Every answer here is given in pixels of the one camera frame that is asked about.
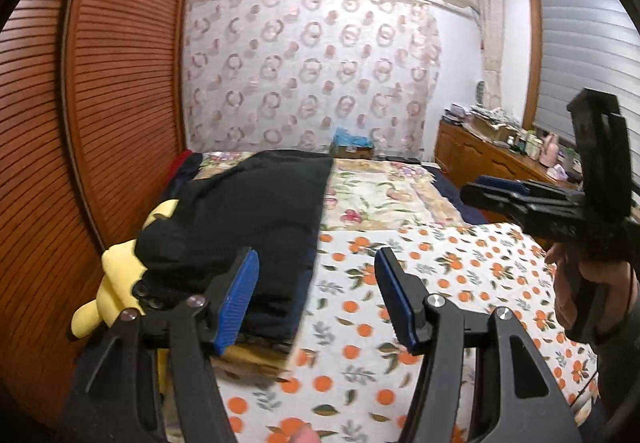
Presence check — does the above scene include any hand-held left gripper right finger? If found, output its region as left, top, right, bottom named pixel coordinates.
left=374, top=247, right=583, bottom=443

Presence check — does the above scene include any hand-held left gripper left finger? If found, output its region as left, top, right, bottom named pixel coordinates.
left=57, top=245, right=261, bottom=443

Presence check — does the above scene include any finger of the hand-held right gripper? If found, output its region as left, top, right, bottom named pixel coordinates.
left=460, top=184, right=583, bottom=234
left=474, top=176, right=551, bottom=196

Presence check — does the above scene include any black printed t-shirt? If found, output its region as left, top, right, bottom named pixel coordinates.
left=135, top=149, right=335, bottom=344

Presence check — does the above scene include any person's right forearm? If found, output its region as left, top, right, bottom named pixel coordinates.
left=590, top=283, right=640, bottom=429

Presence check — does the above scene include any person's right hand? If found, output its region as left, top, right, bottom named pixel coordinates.
left=546, top=243, right=640, bottom=341

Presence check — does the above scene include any person's left hand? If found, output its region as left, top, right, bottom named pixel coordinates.
left=289, top=425, right=323, bottom=443

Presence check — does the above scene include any wooden sideboard cabinet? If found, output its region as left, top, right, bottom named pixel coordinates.
left=434, top=118, right=581, bottom=194

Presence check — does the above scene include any row of toiletry bottles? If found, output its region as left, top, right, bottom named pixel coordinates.
left=507, top=128, right=543, bottom=159

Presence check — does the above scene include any pink bottle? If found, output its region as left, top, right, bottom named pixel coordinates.
left=542, top=132, right=560, bottom=166

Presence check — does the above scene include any open cardboard box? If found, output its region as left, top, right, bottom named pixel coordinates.
left=472, top=116, right=521, bottom=141

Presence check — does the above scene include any navy blue cushion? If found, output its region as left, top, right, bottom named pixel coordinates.
left=175, top=153, right=318, bottom=344

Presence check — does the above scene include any orange-print bedsheet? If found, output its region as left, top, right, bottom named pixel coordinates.
left=165, top=222, right=601, bottom=443

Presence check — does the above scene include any pile of assorted clutter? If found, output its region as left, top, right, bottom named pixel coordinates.
left=442, top=103, right=521, bottom=124

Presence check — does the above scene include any floral blanket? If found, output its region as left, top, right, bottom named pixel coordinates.
left=200, top=150, right=466, bottom=231

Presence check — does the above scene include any grey window blind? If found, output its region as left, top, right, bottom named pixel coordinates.
left=532, top=0, right=640, bottom=149

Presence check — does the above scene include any yellow plush toy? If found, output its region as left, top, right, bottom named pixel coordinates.
left=71, top=198, right=178, bottom=339

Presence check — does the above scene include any beige patterned window curtain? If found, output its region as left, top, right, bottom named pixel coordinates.
left=475, top=0, right=503, bottom=109

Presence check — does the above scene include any small cardboard box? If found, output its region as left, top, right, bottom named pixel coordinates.
left=331, top=143, right=375, bottom=160

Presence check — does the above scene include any red folded garment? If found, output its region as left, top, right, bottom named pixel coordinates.
left=162, top=150, right=193, bottom=189

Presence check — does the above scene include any light blue cloth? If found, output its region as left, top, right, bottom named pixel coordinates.
left=334, top=127, right=373, bottom=149

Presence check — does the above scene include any circle-print sheer curtain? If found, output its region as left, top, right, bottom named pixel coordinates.
left=182, top=0, right=443, bottom=164

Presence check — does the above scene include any wooden louvred wardrobe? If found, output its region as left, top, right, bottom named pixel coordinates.
left=0, top=0, right=201, bottom=429

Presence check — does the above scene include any wooden window frame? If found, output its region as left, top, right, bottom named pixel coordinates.
left=520, top=0, right=601, bottom=134

